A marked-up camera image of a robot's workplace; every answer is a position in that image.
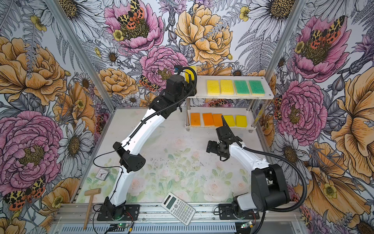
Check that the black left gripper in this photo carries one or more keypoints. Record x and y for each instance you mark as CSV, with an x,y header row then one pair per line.
x,y
191,87

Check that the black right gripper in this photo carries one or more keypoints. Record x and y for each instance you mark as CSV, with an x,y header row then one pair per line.
x,y
211,147

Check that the orange sponge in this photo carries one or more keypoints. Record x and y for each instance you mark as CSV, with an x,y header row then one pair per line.
x,y
208,120
217,119
195,120

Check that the orange top sponge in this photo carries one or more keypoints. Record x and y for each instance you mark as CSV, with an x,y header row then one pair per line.
x,y
217,119

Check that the yellow top stack sponge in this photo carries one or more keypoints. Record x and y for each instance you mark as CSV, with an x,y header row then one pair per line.
x,y
213,87

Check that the yellow bottom sponge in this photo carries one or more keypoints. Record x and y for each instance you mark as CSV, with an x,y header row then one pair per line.
x,y
227,88

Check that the green scouring sponge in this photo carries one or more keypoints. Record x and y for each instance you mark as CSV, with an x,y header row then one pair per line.
x,y
256,88

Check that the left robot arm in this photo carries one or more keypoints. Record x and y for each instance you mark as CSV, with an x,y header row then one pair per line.
x,y
129,152

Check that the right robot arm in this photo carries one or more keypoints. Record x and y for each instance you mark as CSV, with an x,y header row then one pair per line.
x,y
268,189

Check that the white scientific calculator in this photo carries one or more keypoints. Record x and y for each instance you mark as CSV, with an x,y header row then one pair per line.
x,y
178,208

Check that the small analog clock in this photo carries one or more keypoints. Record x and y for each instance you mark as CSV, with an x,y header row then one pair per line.
x,y
102,174

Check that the green circuit board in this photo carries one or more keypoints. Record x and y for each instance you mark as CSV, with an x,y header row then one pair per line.
x,y
121,227

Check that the wooden stick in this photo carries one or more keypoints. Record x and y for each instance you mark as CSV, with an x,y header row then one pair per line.
x,y
90,193

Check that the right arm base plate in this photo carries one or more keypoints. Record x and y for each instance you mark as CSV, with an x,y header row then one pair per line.
x,y
229,212

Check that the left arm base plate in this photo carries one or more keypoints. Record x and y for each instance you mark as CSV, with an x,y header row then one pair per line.
x,y
128,212

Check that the aluminium front rail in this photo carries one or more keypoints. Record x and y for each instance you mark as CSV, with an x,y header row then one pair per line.
x,y
154,213

